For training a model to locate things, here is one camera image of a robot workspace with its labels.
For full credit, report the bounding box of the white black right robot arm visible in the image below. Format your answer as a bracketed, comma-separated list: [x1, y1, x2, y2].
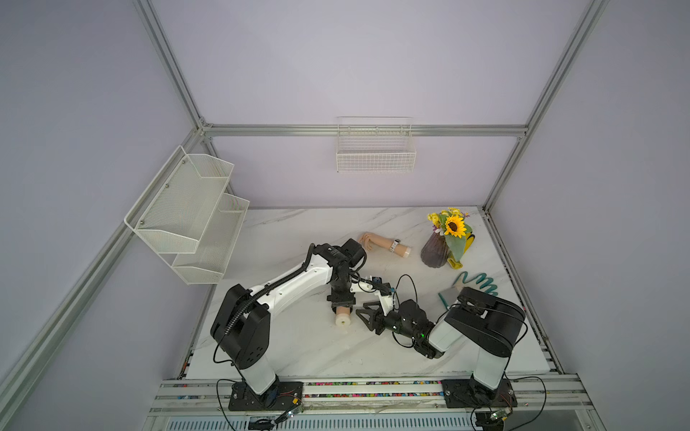
[356, 287, 526, 394]

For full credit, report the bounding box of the aluminium frame back rail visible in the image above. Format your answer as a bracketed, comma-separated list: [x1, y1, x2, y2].
[204, 124, 528, 138]

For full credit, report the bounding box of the white wire wall basket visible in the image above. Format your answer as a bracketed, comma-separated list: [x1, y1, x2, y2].
[336, 117, 417, 173]

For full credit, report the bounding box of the artificial sunflower bouquet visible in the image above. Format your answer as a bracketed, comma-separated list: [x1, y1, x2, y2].
[427, 208, 474, 255]

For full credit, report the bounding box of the purple ribbed glass vase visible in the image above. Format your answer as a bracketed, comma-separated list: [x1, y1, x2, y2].
[420, 233, 450, 269]

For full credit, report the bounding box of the mannequin hand with white watch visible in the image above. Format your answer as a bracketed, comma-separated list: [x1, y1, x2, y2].
[359, 232, 411, 259]

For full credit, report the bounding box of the aluminium frame right post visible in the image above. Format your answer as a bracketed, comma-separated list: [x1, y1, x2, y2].
[482, 0, 608, 213]

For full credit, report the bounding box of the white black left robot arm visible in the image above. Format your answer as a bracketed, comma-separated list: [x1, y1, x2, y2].
[210, 239, 366, 398]

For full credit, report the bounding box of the green white work glove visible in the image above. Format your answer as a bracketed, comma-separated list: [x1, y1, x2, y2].
[438, 271, 498, 310]

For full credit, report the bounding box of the white patterned wrist watch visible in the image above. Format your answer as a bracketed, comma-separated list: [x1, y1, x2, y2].
[389, 239, 401, 253]

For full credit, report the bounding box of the aluminium frame left post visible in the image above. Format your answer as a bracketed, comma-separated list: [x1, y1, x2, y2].
[133, 0, 205, 129]

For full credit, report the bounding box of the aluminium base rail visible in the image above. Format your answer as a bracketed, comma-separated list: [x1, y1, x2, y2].
[148, 374, 594, 417]

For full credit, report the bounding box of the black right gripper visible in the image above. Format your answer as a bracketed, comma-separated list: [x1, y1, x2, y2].
[356, 300, 418, 340]

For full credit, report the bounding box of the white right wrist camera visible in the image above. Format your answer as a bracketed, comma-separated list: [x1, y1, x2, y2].
[350, 278, 394, 316]

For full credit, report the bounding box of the white two-tier mesh shelf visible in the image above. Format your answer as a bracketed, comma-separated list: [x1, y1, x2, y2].
[124, 147, 250, 286]

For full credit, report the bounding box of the mannequin hand with black watch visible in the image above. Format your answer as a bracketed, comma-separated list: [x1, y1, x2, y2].
[334, 306, 352, 328]

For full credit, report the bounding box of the aluminium frame post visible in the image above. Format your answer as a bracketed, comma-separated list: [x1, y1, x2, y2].
[482, 0, 608, 213]
[133, 0, 205, 129]

